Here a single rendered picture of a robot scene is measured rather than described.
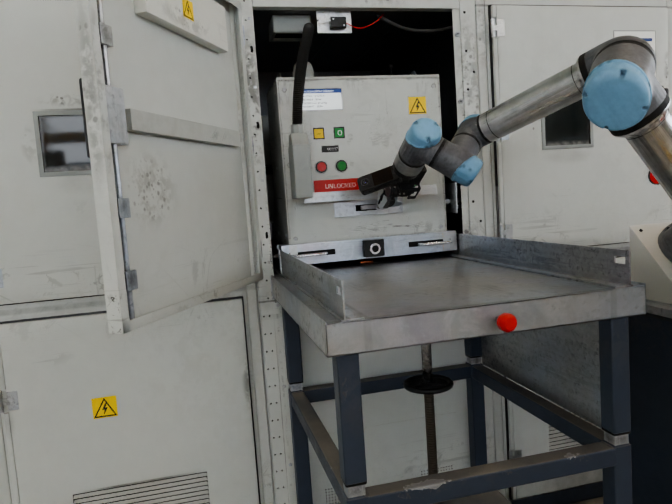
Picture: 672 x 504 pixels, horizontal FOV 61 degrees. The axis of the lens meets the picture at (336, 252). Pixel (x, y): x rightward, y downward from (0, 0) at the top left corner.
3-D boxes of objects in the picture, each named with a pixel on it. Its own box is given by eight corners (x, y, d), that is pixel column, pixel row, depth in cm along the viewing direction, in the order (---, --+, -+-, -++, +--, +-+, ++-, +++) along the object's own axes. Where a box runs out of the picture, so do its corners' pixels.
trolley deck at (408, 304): (646, 314, 109) (645, 283, 108) (327, 357, 94) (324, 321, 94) (476, 274, 174) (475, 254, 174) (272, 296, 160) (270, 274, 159)
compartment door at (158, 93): (92, 334, 102) (43, -107, 95) (243, 279, 162) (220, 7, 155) (124, 334, 100) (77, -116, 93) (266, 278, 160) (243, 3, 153)
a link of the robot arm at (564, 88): (644, 6, 116) (452, 114, 151) (639, 28, 109) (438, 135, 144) (670, 54, 119) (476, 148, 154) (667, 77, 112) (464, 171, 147)
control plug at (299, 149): (314, 198, 154) (309, 131, 152) (296, 199, 153) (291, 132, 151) (308, 198, 162) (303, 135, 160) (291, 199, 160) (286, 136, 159)
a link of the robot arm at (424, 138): (437, 149, 131) (405, 130, 132) (422, 175, 141) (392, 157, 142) (451, 127, 135) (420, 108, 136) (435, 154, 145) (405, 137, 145)
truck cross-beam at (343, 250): (457, 250, 176) (456, 230, 175) (282, 266, 163) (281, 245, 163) (450, 248, 181) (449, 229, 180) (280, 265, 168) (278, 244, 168)
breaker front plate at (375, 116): (447, 236, 175) (439, 75, 171) (291, 250, 164) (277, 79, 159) (446, 235, 176) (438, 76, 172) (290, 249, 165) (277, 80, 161)
